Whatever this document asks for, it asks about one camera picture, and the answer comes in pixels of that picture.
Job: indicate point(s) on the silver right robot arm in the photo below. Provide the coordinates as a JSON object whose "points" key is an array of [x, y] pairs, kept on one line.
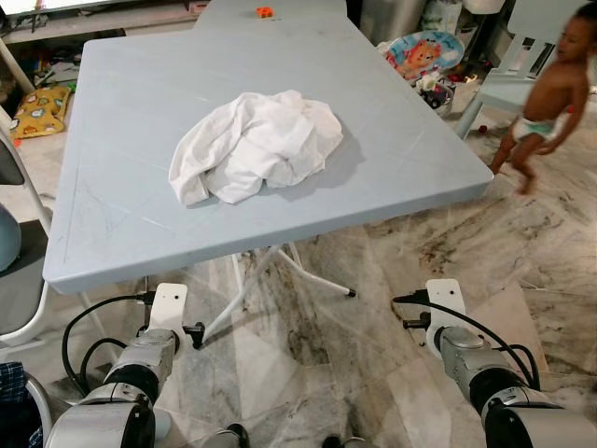
{"points": [[466, 350]]}

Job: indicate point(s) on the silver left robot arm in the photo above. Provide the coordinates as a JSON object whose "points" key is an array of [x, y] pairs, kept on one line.
{"points": [[149, 353]]}

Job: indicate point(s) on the robot left leg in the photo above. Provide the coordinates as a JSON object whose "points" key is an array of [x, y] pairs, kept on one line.
{"points": [[224, 437]]}

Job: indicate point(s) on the robot leg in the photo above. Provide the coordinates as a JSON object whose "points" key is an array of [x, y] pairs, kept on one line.
{"points": [[224, 437], [345, 441]]}

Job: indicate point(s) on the grey plastic folding table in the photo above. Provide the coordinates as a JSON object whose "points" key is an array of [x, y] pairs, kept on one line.
{"points": [[140, 224]]}

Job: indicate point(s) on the robot right leg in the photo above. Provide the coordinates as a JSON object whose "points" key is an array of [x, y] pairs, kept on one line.
{"points": [[345, 441]]}

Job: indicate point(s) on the blue checked shirt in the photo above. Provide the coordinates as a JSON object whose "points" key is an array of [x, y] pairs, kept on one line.
{"points": [[14, 401]]}

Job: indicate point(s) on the white crumpled garment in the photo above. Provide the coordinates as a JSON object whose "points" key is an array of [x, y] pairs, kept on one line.
{"points": [[252, 140]]}

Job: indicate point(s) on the light blue pillow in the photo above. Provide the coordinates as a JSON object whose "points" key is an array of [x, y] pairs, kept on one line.
{"points": [[7, 238]]}

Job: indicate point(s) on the pale blue plastic kids chair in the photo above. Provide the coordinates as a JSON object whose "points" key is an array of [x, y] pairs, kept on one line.
{"points": [[504, 90]]}

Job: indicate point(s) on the small toddler child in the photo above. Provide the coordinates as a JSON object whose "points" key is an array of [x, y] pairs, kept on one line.
{"points": [[550, 93]]}

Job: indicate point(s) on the colourful baby bouncer seat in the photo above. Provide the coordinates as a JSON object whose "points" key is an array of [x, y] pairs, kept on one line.
{"points": [[424, 54]]}

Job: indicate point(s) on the yellow cartoon cushion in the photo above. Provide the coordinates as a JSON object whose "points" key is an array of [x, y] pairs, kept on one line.
{"points": [[42, 110]]}

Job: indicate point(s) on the narrow grey plastic table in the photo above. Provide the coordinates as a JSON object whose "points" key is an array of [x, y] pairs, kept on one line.
{"points": [[224, 11]]}

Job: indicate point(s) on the small orange toy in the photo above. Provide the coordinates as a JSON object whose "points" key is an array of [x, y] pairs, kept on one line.
{"points": [[264, 12]]}

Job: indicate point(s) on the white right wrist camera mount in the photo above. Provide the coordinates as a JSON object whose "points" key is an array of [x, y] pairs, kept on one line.
{"points": [[446, 299]]}

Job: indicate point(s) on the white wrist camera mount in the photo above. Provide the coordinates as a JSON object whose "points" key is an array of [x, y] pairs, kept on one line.
{"points": [[168, 303], [446, 299]]}

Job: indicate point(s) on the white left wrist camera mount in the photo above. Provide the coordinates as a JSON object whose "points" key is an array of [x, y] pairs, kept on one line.
{"points": [[168, 303]]}

